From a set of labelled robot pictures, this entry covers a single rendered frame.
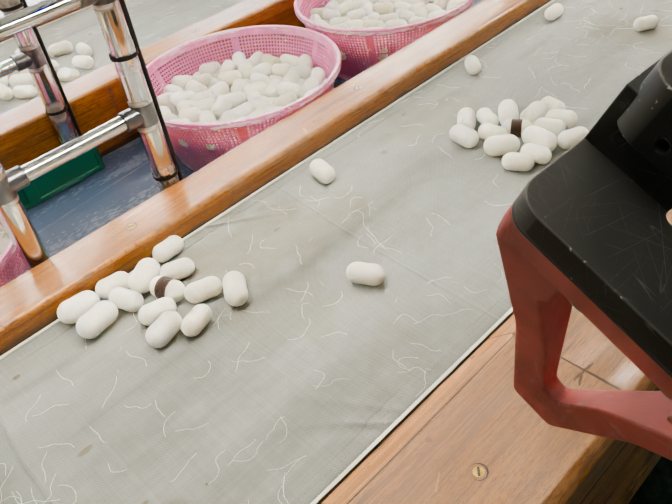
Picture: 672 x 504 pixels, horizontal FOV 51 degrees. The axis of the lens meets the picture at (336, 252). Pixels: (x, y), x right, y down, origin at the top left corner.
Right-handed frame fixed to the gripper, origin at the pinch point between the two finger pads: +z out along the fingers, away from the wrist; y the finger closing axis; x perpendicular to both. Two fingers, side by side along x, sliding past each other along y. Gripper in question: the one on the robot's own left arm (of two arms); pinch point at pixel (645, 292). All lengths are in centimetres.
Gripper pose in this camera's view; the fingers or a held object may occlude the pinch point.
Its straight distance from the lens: 22.4
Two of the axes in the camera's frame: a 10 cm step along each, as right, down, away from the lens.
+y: -7.3, 5.2, -4.6
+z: -1.9, 4.9, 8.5
